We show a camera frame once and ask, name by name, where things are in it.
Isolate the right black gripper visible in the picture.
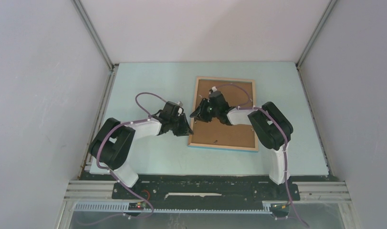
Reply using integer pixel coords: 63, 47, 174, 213
190, 98, 219, 123

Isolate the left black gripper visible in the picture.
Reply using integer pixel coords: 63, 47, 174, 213
169, 113, 193, 137

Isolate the brown backing board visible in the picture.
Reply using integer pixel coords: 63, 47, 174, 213
190, 79, 255, 148

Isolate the wooden picture frame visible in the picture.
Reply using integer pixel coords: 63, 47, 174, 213
187, 76, 259, 153

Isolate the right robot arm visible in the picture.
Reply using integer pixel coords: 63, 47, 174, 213
190, 90, 293, 199

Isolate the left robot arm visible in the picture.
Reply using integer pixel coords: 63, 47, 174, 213
88, 101, 193, 199

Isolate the aluminium mounting profile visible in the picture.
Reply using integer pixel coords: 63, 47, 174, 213
55, 180, 352, 229

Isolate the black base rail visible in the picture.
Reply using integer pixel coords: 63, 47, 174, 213
112, 175, 300, 211

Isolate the left corner aluminium post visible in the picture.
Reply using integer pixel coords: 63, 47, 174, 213
71, 0, 115, 71

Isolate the corner aluminium post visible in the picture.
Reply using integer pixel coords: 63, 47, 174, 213
296, 0, 339, 70
71, 0, 115, 71

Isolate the right corner aluminium post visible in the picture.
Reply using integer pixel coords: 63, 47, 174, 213
296, 0, 339, 70

